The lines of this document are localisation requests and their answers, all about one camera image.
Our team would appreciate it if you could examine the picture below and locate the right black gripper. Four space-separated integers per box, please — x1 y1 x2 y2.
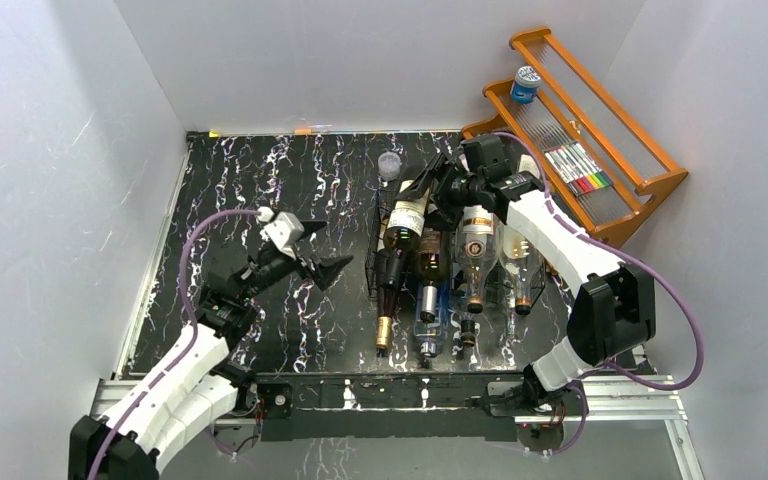
396 152 484 232

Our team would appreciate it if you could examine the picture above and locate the dark green white-label wine bottle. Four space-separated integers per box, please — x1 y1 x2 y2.
375 177 435 306

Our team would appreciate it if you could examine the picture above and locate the green silver-foil wine bottle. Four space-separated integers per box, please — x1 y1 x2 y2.
418 227 451 324

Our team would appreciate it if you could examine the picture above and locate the clear bottle white gold label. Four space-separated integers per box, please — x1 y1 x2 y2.
456 206 498 314

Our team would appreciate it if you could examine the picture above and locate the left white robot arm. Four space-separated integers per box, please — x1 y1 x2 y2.
67 209 352 479

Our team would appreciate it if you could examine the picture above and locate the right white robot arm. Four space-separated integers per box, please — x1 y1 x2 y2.
397 132 656 416

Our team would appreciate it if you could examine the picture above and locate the dark red gold-foil wine bottle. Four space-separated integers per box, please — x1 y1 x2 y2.
376 288 399 353

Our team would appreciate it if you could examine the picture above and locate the blue clear glass bottle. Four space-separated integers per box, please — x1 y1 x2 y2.
413 281 451 368

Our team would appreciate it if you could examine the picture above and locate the clear bottle black gold label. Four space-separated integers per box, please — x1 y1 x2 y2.
455 292 489 348

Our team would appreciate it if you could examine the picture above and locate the orange wooden shelf rack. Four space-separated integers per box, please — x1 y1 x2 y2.
462 27 688 247

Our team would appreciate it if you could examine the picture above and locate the small clear plastic cup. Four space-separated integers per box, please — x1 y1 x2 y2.
377 151 402 182

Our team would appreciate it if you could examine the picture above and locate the blue white lidded jar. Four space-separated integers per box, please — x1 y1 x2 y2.
510 65 542 105

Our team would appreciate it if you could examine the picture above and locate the pack of coloured markers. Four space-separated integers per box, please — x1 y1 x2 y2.
544 141 613 197

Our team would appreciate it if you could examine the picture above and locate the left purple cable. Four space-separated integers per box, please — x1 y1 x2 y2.
85 208 263 480

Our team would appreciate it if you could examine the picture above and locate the purple cable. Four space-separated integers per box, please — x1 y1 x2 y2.
489 131 706 458
85 208 263 480

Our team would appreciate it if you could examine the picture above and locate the black wire wine rack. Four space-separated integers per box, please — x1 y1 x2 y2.
366 179 551 317

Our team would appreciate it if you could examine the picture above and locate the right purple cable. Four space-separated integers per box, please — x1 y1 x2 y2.
489 131 706 458

